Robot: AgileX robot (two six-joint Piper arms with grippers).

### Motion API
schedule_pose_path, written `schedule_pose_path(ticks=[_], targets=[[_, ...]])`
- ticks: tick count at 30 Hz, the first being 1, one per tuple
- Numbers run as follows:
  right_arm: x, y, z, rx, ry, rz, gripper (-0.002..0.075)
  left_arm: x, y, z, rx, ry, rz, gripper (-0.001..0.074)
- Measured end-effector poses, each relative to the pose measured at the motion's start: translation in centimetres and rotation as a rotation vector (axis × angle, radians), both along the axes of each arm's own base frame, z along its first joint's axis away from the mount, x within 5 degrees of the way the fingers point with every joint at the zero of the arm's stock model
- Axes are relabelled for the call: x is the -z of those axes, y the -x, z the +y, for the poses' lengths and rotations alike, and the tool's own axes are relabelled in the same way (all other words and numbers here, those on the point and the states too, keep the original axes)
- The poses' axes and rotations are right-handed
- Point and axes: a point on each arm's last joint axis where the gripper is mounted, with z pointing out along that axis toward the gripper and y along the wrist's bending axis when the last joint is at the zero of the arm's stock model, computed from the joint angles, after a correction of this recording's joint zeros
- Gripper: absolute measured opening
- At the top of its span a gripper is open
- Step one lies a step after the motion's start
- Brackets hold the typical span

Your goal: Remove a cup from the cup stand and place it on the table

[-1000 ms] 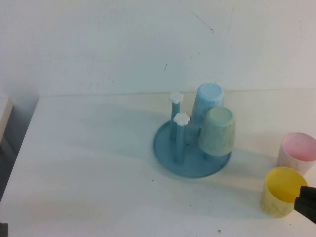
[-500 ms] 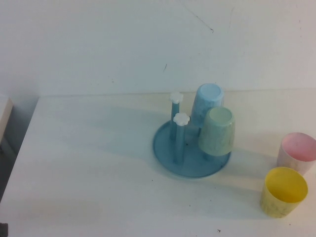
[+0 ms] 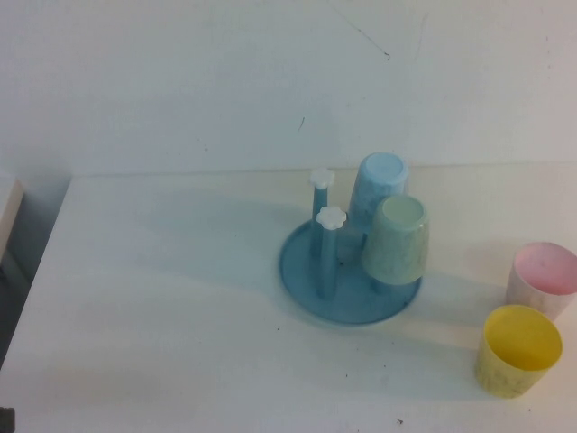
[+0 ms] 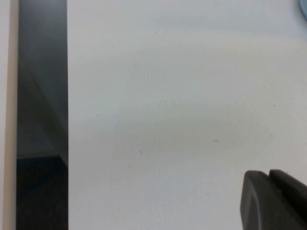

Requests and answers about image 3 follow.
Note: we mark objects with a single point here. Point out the pale green plastic cup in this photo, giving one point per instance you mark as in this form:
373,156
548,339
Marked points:
394,252

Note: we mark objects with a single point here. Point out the light blue plastic cup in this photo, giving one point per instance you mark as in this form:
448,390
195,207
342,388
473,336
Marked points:
376,185

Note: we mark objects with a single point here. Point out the yellow plastic cup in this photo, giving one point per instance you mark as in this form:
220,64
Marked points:
518,361

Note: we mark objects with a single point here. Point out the pink plastic cup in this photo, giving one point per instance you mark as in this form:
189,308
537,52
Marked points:
541,270

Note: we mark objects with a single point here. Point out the blue cup stand white caps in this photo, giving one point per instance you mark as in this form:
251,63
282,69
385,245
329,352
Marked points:
351,309

